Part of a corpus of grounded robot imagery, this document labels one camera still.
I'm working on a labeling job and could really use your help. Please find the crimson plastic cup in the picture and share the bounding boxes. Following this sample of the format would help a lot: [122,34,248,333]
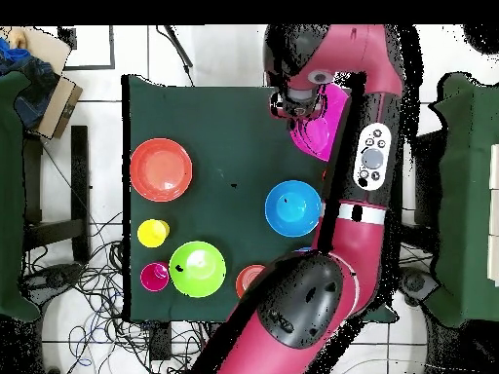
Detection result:
[139,261,172,293]

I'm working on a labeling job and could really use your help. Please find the orange shallow plastic bowl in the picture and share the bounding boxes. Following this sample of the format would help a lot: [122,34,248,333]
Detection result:
[129,137,194,204]

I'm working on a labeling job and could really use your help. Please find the pink large plastic bowl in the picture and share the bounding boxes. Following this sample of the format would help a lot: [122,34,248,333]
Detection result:
[288,83,351,163]

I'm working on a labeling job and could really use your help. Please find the lemon yellow plastic cup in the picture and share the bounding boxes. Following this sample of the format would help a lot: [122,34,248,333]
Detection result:
[136,218,172,249]

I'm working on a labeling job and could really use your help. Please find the white boxes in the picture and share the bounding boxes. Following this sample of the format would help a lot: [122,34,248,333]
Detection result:
[487,142,499,287]

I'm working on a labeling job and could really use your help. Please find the black square floor frame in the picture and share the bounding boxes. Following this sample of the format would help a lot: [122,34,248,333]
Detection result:
[58,24,117,72]

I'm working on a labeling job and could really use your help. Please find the dark green tablecloth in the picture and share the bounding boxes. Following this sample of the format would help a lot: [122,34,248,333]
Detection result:
[121,74,404,325]

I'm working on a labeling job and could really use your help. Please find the black chair frame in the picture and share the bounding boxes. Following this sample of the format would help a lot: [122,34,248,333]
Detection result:
[21,125,92,266]
[401,128,447,270]

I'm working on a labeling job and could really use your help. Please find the black tripod leg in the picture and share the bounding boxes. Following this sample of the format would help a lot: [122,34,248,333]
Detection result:
[162,24,195,69]

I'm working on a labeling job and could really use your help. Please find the black pedestal foot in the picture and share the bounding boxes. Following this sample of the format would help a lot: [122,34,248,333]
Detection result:
[399,266,441,307]
[20,263,85,303]

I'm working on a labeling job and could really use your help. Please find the light blue medium bowl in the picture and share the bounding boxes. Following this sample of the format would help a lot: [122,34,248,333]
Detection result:
[264,179,324,239]

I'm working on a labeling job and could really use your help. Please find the brown cardboard box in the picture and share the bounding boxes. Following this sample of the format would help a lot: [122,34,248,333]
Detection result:
[36,75,84,140]

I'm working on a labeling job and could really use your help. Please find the orange small plastic bowl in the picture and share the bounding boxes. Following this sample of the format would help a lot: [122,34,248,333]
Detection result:
[235,264,267,299]

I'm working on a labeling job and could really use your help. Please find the tan cardboard sheet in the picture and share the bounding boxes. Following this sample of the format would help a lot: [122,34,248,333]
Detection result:
[7,25,73,75]

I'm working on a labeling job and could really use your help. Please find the green cloth covered table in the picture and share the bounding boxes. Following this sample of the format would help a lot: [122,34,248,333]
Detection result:
[422,71,499,328]
[0,71,42,322]

